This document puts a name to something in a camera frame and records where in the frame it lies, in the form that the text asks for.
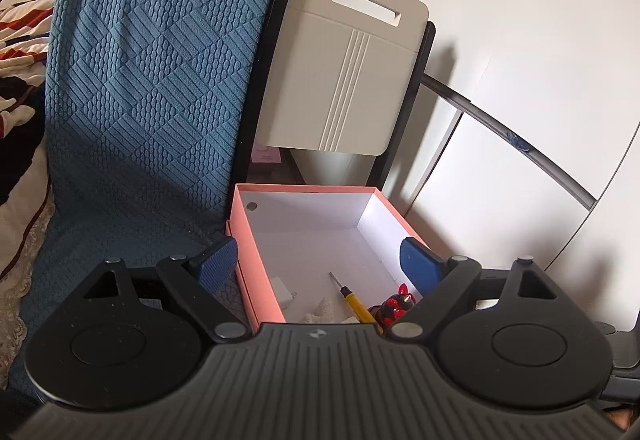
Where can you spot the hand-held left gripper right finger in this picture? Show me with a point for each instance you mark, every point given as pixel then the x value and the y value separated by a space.
pixel 417 265

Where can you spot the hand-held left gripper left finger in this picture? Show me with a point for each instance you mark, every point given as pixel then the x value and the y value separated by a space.
pixel 217 265

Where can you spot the pink cardboard box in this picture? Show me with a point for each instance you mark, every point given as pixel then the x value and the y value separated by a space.
pixel 245 260

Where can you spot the white charger block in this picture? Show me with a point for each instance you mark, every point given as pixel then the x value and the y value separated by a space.
pixel 285 292

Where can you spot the red and black toy figure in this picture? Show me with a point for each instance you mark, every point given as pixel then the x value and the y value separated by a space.
pixel 392 307

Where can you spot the small pink card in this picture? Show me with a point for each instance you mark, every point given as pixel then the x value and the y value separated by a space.
pixel 265 155

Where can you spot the blue textured seat cover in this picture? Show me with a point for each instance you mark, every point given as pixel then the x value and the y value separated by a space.
pixel 150 70

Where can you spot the red white black striped blanket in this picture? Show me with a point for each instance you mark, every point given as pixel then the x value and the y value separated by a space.
pixel 20 45

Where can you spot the grey metal rail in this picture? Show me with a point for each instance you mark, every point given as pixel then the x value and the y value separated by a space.
pixel 500 120

